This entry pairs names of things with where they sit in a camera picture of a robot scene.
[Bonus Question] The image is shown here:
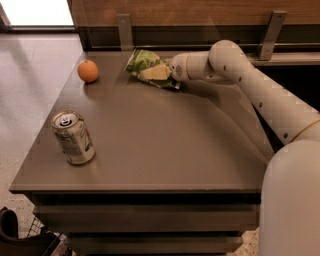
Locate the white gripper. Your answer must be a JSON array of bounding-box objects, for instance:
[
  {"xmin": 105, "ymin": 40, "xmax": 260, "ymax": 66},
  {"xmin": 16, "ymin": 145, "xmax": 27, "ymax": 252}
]
[{"xmin": 139, "ymin": 53, "xmax": 189, "ymax": 81}]

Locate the green jalapeno chip bag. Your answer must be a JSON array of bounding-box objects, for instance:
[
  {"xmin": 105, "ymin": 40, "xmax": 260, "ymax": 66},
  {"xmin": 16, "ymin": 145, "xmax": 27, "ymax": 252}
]
[{"xmin": 124, "ymin": 49, "xmax": 180, "ymax": 90}]

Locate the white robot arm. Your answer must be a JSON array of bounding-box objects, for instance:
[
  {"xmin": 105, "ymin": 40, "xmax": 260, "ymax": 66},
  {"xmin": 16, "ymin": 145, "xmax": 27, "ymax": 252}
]
[{"xmin": 140, "ymin": 40, "xmax": 320, "ymax": 256}]

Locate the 7up soda can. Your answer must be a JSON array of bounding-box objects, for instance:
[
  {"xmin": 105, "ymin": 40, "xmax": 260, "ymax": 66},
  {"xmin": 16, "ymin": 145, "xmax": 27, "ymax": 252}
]
[{"xmin": 51, "ymin": 110, "xmax": 95, "ymax": 165}]

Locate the orange fruit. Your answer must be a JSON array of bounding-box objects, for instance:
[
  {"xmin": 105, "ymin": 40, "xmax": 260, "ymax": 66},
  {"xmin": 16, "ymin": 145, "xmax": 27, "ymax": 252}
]
[{"xmin": 77, "ymin": 60, "xmax": 99, "ymax": 83}]

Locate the grey drawer cabinet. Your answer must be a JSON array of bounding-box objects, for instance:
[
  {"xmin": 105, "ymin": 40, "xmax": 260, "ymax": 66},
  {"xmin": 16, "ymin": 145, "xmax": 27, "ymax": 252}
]
[{"xmin": 11, "ymin": 52, "xmax": 273, "ymax": 241}]

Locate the upper cabinet drawer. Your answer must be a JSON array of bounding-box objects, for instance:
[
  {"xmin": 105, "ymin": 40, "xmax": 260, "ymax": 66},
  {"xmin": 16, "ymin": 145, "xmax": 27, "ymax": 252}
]
[{"xmin": 34, "ymin": 205, "xmax": 259, "ymax": 233}]

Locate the cabinet drawer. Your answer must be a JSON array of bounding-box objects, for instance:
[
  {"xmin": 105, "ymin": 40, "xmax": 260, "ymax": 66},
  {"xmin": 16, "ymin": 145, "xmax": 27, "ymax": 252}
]
[
  {"xmin": 34, "ymin": 205, "xmax": 259, "ymax": 233},
  {"xmin": 69, "ymin": 237, "xmax": 243, "ymax": 256}
]

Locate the lower cabinet drawer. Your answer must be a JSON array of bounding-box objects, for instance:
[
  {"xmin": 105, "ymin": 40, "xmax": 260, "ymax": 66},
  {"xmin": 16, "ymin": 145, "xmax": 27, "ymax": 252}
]
[{"xmin": 69, "ymin": 237, "xmax": 243, "ymax": 256}]

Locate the left metal wall bracket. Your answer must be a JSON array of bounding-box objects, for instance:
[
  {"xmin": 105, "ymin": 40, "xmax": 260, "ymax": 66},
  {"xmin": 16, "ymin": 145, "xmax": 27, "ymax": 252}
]
[{"xmin": 116, "ymin": 14, "xmax": 133, "ymax": 51}]

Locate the metal wall bracket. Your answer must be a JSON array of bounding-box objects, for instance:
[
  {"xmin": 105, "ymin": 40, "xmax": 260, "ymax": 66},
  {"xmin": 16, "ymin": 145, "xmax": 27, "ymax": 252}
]
[
  {"xmin": 116, "ymin": 14, "xmax": 133, "ymax": 51},
  {"xmin": 258, "ymin": 10, "xmax": 287, "ymax": 61}
]

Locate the right metal wall bracket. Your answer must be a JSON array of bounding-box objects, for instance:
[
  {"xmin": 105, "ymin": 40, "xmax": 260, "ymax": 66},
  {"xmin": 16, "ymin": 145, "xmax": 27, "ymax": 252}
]
[{"xmin": 258, "ymin": 10, "xmax": 287, "ymax": 61}]

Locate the black wire basket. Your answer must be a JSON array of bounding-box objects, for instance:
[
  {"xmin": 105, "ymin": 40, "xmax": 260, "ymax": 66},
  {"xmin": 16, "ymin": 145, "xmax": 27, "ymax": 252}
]
[{"xmin": 0, "ymin": 206, "xmax": 69, "ymax": 256}]

